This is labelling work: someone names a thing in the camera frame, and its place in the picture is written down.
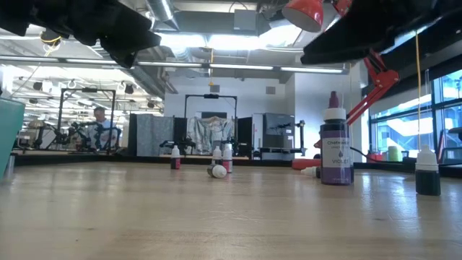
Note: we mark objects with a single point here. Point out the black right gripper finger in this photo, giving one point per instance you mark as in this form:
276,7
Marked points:
353,41

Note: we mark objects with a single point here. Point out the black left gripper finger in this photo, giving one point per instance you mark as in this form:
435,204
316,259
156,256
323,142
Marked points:
122,32

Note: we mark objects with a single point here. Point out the small red dropper bottle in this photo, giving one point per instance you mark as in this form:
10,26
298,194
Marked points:
175,160

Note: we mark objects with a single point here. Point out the small white vial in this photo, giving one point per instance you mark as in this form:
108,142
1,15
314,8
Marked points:
217,153

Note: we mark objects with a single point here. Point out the small dark green dropper bottle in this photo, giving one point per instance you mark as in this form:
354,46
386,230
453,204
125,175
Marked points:
427,177

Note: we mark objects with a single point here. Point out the small pink dropper bottle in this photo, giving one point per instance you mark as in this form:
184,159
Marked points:
227,162

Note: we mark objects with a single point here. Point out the large violet food coloring bottle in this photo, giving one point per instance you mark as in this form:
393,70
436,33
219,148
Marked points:
335,155

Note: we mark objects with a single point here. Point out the black ceiling-mounted device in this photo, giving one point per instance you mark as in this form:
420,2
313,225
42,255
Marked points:
50,39

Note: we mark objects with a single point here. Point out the red desk lamp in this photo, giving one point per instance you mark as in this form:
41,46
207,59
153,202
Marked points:
305,14

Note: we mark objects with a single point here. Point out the person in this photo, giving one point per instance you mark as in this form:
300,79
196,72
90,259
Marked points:
100,126

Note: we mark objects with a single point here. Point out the long overhead light bar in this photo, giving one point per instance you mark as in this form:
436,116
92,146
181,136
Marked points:
216,66

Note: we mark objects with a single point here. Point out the grey partition panel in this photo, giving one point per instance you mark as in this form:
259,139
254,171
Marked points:
151,133

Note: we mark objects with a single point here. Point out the grey ceiling box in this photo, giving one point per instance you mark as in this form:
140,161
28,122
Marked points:
245,20

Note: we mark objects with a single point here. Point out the grey metal cabinet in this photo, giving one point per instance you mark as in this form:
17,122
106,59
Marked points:
279,124

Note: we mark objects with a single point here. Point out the small red background object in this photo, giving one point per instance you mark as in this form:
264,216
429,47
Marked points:
375,157

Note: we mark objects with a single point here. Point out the pale green cylinder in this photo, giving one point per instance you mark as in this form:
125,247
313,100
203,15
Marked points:
393,153

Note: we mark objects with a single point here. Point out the teal translucent plastic bin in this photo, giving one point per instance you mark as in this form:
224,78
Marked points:
9,137

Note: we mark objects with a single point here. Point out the grey draped cloth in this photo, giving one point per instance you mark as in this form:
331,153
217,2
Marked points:
211,131

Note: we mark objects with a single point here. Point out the silver ventilation duct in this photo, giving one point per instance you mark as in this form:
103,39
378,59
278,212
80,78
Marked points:
148,81

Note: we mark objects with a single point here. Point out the black gantry frame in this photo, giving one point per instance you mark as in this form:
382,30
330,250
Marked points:
88,90
211,96

